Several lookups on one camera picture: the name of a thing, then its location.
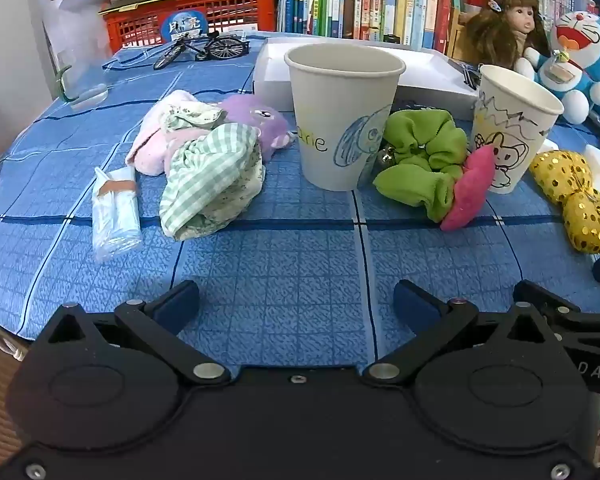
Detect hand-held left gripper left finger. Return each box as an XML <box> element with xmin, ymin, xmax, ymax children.
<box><xmin>32</xmin><ymin>280</ymin><xmax>231</xmax><ymax>386</ymax></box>

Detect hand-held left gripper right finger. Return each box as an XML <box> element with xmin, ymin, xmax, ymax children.
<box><xmin>362</xmin><ymin>280</ymin><xmax>563</xmax><ymax>386</ymax></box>

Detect gold sequin bow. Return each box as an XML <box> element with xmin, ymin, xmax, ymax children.
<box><xmin>529</xmin><ymin>150</ymin><xmax>600</xmax><ymax>254</ymax></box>

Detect green checked scrunchie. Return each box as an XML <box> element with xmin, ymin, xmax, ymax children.
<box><xmin>160</xmin><ymin>122</ymin><xmax>266</xmax><ymax>241</ymax></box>

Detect pink plush flower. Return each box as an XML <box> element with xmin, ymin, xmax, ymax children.
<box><xmin>440</xmin><ymin>146</ymin><xmax>496</xmax><ymax>232</ymax></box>

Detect pink purple plush toy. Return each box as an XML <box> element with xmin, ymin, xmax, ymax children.
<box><xmin>125</xmin><ymin>89</ymin><xmax>221</xmax><ymax>177</ymax></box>

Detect paper cup with rabbit drawing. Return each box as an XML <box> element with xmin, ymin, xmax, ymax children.
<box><xmin>469</xmin><ymin>64</ymin><xmax>565</xmax><ymax>195</ymax></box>

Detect paper cup with blue drawing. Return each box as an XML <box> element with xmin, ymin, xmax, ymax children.
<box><xmin>284</xmin><ymin>44</ymin><xmax>407</xmax><ymax>192</ymax></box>

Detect white box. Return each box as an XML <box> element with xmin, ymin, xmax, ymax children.
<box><xmin>252</xmin><ymin>40</ymin><xmax>478</xmax><ymax>121</ymax></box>

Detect blue face mask packet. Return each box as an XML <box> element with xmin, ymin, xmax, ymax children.
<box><xmin>91</xmin><ymin>166</ymin><xmax>143</xmax><ymax>263</ymax></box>

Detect blue cat plush toy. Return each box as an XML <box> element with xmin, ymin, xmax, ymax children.
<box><xmin>515</xmin><ymin>10</ymin><xmax>600</xmax><ymax>126</ymax></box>

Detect clear glass dish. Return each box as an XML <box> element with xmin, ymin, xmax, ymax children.
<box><xmin>55</xmin><ymin>65</ymin><xmax>110</xmax><ymax>111</ymax></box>

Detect black binder clips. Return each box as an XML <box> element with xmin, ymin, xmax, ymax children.
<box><xmin>461</xmin><ymin>61</ymin><xmax>482</xmax><ymax>90</ymax></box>

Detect black toy bicycle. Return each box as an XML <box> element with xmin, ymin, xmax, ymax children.
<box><xmin>152</xmin><ymin>30</ymin><xmax>251</xmax><ymax>71</ymax></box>

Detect brown-haired doll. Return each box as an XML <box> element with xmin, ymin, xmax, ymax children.
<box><xmin>462</xmin><ymin>0</ymin><xmax>551</xmax><ymax>81</ymax></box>

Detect blue round tag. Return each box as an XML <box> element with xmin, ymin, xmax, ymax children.
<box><xmin>160</xmin><ymin>10</ymin><xmax>209</xmax><ymax>43</ymax></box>

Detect red plastic crate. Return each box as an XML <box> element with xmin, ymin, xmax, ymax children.
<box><xmin>99</xmin><ymin>0</ymin><xmax>281</xmax><ymax>53</ymax></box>

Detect translucent plastic bin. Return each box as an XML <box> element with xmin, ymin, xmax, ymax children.
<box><xmin>42</xmin><ymin>0</ymin><xmax>112</xmax><ymax>78</ymax></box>

